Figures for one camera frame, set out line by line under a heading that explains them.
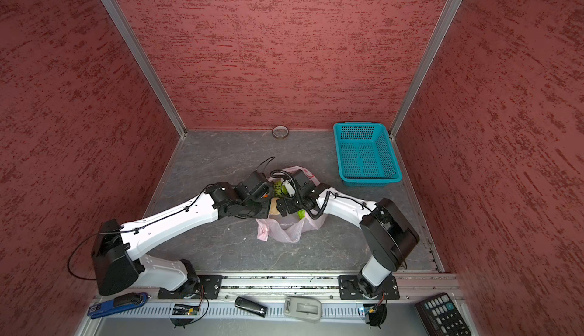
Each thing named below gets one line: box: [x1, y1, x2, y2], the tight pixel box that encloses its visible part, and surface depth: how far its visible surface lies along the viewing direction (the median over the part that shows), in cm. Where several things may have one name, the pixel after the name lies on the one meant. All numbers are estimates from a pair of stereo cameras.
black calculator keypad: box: [414, 291, 473, 336], surface depth 69 cm
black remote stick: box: [234, 296, 269, 318], surface depth 70 cm
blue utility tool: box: [87, 291, 150, 320], surface depth 69 cm
